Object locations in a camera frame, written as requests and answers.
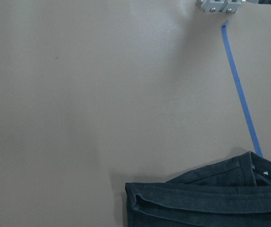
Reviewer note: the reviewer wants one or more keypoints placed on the black graphic t-shirt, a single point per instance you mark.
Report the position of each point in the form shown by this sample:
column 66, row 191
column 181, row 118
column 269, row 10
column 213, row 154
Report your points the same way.
column 232, row 193

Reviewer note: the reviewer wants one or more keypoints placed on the aluminium frame post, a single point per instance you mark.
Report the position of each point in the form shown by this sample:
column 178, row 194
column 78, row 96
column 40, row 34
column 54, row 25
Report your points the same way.
column 219, row 6

